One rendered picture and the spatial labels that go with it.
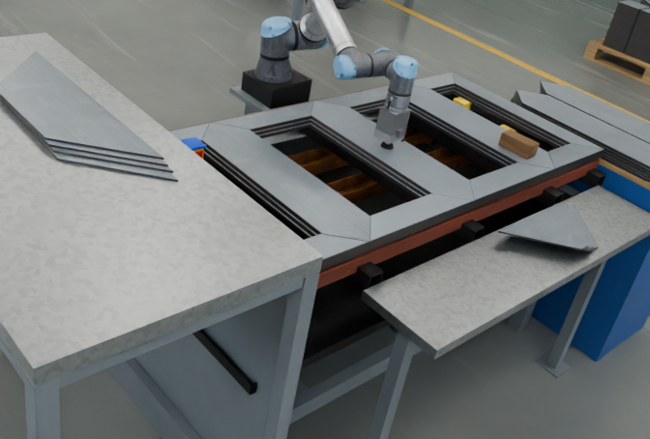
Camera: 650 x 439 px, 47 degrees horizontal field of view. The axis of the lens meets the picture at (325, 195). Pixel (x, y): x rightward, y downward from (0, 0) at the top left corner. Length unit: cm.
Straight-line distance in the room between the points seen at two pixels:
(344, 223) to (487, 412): 111
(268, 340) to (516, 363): 151
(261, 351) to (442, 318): 47
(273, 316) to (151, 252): 39
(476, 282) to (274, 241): 75
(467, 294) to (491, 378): 98
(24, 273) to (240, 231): 43
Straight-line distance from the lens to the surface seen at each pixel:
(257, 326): 181
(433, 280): 207
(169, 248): 150
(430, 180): 233
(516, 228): 234
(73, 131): 185
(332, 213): 205
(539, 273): 225
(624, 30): 689
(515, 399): 295
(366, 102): 276
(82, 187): 168
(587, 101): 335
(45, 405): 133
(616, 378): 326
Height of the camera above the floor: 193
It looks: 31 degrees down
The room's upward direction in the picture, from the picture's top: 11 degrees clockwise
